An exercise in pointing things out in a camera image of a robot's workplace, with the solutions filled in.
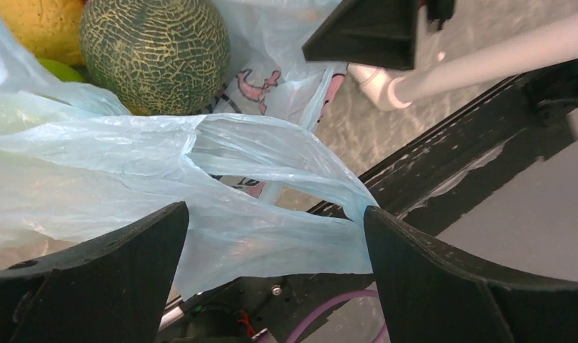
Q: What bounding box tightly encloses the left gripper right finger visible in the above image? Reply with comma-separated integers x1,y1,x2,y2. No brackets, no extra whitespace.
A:
364,206,578,342

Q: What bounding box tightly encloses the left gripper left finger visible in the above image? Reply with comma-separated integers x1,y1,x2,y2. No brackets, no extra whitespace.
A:
0,202,189,342

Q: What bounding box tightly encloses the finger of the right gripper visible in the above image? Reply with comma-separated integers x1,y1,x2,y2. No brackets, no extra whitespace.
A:
302,0,419,70

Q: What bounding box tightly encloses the light blue plastic bag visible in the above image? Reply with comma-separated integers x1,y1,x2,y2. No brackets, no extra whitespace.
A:
0,19,374,297

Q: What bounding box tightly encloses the green fake fruit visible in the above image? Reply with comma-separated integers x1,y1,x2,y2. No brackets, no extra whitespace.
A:
37,58,87,83

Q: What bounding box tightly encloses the green netted fake melon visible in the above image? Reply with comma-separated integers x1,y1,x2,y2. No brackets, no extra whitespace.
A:
79,1,231,116

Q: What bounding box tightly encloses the yellow fake lemon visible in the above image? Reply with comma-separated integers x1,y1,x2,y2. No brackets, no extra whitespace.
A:
0,0,86,66

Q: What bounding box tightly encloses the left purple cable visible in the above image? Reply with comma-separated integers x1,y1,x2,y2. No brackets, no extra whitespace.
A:
284,289,389,343

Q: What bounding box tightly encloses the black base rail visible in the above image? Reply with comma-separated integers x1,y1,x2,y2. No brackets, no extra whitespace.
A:
157,59,578,342

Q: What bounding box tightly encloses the white PVC pipe frame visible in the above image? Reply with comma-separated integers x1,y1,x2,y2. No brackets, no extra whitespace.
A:
347,12,578,111

